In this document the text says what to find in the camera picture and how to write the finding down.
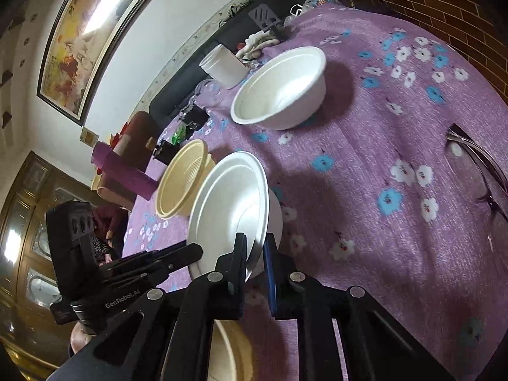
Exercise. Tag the small wall card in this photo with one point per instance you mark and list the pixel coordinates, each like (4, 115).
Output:
(89, 135)

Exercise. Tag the small wooden block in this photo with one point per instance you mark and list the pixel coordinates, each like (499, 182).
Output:
(151, 142)

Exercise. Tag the eyeglasses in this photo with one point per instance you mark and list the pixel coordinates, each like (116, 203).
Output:
(482, 174)

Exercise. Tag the white foam bowl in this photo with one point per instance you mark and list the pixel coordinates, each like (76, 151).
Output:
(278, 87)
(230, 206)

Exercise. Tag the wooden glass-door cabinet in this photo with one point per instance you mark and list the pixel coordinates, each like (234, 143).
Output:
(24, 206)

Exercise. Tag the small black pot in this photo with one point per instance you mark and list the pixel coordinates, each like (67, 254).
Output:
(163, 151)

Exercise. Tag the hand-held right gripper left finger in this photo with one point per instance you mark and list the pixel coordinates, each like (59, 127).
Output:
(240, 256)

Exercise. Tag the framed painting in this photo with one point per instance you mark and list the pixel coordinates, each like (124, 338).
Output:
(87, 43)

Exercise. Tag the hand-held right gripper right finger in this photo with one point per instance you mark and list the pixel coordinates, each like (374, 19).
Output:
(270, 274)

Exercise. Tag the black slotted spatula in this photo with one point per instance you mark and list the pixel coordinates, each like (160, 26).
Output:
(262, 16)

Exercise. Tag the red decoration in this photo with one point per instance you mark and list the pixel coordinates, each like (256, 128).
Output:
(119, 133)

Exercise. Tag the purple floral tablecloth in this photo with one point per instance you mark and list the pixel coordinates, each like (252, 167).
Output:
(357, 186)

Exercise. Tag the beige plastic bowl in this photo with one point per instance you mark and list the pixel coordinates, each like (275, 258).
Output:
(234, 349)
(178, 182)

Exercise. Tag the blue patterned cloth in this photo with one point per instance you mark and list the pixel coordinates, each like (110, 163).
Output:
(319, 0)

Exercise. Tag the white plastic cup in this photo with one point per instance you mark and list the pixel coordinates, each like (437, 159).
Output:
(222, 65)

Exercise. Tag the brown armchair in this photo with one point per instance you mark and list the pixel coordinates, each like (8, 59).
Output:
(139, 127)

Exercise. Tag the purple thermos bottle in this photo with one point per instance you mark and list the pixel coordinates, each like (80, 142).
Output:
(123, 170)

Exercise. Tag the person's left forearm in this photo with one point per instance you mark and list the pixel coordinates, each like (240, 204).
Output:
(81, 339)

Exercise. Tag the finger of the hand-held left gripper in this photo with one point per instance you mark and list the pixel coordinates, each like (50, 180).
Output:
(139, 277)
(174, 254)

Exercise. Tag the clear glass jar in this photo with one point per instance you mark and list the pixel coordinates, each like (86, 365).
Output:
(207, 93)

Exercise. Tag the white towel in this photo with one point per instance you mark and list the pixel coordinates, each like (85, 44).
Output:
(256, 45)

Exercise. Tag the green wrapper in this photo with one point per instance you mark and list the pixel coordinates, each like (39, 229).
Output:
(179, 134)

